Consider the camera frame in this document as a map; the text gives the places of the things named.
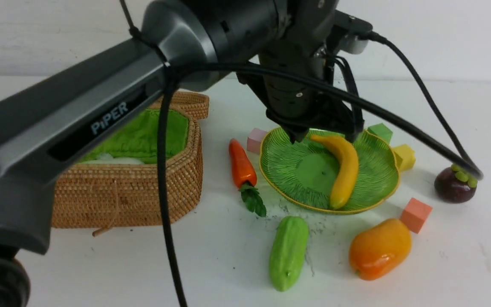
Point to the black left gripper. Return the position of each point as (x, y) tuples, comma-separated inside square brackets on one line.
[(296, 107)]

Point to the yellow banana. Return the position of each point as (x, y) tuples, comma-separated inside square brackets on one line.
[(346, 178)]

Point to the orange carrot with leaves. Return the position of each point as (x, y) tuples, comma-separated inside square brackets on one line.
[(245, 178)]

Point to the green bitter gourd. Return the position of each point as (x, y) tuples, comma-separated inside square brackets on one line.
[(288, 252)]

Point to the orange mango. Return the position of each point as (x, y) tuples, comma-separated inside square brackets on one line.
[(377, 251)]

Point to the dark purple mangosteen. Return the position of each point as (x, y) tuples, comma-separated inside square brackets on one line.
[(454, 185)]

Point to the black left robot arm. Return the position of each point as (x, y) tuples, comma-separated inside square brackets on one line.
[(182, 44)]

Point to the green leaf-shaped plate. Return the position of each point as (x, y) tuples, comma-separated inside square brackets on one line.
[(304, 172)]

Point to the green foam cube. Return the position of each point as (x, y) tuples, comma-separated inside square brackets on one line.
[(381, 131)]

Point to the pink foam cube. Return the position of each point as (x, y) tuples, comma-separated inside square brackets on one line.
[(255, 139)]

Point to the yellow foam cube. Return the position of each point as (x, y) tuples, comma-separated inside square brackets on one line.
[(405, 157)]

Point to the orange foam cube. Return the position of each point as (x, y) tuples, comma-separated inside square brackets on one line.
[(415, 214)]

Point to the woven wicker basket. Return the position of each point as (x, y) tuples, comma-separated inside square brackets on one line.
[(102, 197)]

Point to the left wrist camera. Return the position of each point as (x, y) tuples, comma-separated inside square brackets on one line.
[(350, 33)]

